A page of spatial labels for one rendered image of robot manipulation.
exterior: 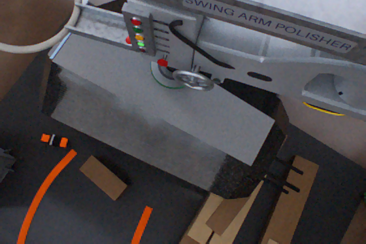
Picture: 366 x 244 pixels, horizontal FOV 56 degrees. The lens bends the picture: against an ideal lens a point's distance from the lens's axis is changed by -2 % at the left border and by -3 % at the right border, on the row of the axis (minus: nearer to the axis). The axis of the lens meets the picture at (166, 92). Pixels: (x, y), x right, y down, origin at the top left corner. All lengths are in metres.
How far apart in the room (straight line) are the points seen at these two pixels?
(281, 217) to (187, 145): 0.96
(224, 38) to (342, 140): 1.69
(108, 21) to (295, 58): 0.81
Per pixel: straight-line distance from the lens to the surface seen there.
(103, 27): 1.50
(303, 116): 2.55
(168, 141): 1.62
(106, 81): 1.64
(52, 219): 2.46
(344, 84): 1.21
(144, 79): 1.62
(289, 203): 2.35
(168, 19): 0.97
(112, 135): 1.74
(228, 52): 1.07
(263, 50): 1.07
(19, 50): 1.50
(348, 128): 2.66
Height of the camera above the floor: 2.34
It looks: 74 degrees down
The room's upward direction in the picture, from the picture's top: 5 degrees counter-clockwise
